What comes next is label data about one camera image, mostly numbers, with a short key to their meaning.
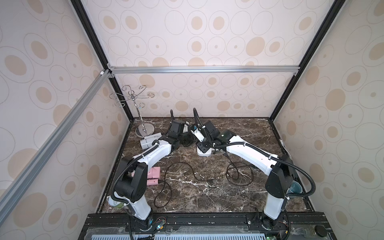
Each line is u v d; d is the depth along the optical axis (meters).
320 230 0.64
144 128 1.10
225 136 0.59
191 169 0.92
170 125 0.70
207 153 0.74
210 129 0.63
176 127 0.69
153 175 0.85
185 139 0.76
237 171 0.92
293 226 0.73
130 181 0.46
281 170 0.46
